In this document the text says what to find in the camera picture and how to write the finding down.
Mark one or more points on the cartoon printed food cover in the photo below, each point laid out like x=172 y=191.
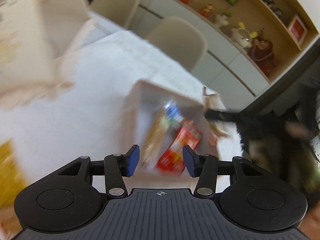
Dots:
x=25 y=42

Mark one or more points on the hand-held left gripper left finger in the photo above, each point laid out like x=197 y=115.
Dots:
x=132 y=160

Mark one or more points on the brown and red plush decoration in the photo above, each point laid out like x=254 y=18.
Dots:
x=262 y=51

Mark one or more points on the white rabbit plush toy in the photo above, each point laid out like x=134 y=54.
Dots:
x=242 y=36

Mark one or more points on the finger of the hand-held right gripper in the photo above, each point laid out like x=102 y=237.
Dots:
x=222 y=116

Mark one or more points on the blue snack packet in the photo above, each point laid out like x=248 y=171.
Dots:
x=173 y=111

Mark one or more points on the clear cracker packet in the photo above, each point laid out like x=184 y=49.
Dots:
x=155 y=135

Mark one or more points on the pink cardboard box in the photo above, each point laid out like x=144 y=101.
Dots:
x=141 y=97

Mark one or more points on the beige dining chair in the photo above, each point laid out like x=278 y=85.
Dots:
x=116 y=2
x=180 y=40

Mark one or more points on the white textured tablecloth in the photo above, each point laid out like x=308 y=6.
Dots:
x=75 y=120

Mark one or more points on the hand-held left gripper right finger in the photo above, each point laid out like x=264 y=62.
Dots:
x=189 y=161

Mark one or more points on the yellow snack packet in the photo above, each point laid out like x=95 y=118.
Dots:
x=8 y=170

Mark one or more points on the white vase with plant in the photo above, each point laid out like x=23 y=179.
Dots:
x=222 y=19

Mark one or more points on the red picture frame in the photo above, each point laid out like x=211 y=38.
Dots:
x=297 y=28

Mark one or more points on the long bread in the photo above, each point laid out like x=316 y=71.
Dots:
x=208 y=100

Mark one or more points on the red cartoon snack packet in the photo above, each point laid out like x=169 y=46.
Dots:
x=183 y=140

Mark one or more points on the wooden wall shelf unit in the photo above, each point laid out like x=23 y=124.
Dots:
x=270 y=42

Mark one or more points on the white sideboard cabinet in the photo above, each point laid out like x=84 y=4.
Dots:
x=212 y=55

